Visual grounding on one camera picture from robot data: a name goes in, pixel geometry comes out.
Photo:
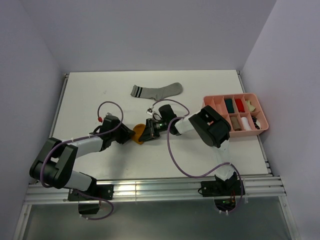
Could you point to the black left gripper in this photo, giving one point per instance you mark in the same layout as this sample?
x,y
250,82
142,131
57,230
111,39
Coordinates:
x,y
126,133

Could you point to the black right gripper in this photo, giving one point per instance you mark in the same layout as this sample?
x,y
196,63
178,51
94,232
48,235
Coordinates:
x,y
149,132

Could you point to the mustard yellow striped sock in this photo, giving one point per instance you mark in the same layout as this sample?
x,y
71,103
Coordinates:
x,y
138,129

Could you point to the grey striped sock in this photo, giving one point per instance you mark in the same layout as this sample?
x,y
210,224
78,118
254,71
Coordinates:
x,y
157,94

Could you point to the dark green reindeer sock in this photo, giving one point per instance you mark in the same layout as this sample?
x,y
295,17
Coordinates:
x,y
229,105

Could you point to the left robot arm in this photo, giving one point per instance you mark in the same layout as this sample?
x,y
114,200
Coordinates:
x,y
55,161

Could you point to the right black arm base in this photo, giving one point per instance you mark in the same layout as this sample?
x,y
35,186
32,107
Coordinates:
x,y
226,193

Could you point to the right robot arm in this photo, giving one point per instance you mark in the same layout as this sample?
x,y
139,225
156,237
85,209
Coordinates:
x,y
212,129

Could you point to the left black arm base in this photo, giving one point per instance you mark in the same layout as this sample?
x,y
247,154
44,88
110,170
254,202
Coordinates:
x,y
90,201

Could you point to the brown rolled sock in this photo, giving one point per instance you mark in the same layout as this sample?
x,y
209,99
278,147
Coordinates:
x,y
235,123

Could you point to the red rolled sock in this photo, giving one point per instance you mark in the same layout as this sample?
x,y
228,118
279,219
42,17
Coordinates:
x,y
239,105

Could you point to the pink divided organizer tray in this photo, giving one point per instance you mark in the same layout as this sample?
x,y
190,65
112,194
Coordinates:
x,y
217,102

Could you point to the white rolled sock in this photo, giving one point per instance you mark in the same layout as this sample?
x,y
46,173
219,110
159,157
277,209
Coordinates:
x,y
246,124

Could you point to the beige rolled sock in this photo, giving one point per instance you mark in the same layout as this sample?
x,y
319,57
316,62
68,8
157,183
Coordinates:
x,y
251,107

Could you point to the black white striped sock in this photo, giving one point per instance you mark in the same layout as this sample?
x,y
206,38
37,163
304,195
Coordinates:
x,y
256,123

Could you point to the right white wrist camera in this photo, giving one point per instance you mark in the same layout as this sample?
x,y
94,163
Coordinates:
x,y
150,111

